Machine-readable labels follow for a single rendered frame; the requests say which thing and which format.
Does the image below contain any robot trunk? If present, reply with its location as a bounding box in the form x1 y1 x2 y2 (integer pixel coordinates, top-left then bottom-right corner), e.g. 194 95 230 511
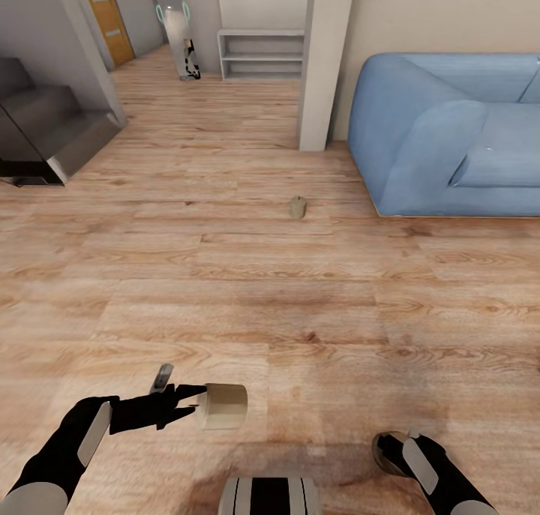
218 477 322 515

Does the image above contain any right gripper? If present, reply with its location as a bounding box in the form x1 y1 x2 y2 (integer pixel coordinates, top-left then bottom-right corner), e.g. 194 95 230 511
377 435 413 478

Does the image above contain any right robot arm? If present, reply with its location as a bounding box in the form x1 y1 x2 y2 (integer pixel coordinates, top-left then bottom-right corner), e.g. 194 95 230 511
377 427 500 515

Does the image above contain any pillar candle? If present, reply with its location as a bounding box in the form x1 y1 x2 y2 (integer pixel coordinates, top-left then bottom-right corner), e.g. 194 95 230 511
194 383 248 431
289 195 307 219
372 430 408 478

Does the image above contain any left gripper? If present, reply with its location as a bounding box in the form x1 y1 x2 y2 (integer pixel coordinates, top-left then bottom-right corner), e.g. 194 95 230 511
132 384 207 430

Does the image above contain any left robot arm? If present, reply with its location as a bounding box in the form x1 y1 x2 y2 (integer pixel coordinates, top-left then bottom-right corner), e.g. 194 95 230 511
0 363 207 515

